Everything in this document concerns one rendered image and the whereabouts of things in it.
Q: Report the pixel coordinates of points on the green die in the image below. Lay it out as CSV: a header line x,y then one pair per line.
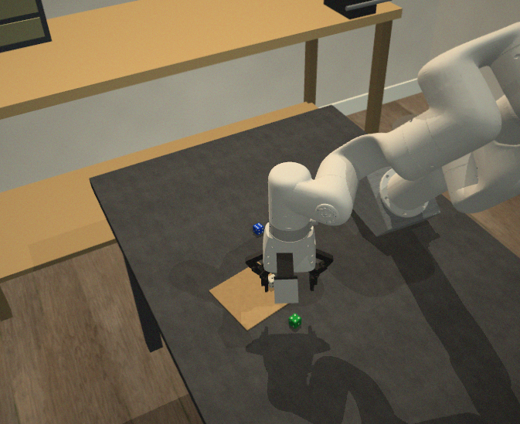
x,y
294,321

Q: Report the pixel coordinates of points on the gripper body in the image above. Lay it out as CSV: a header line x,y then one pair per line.
x,y
304,251

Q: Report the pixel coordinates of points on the tan flat mat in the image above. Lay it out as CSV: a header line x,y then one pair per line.
x,y
245,299

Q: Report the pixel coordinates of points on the blue die with white pips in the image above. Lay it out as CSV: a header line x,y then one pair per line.
x,y
258,228

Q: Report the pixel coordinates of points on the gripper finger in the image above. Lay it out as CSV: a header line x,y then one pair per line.
x,y
251,262
326,260

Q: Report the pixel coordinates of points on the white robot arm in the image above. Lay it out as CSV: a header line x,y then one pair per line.
x,y
463,117

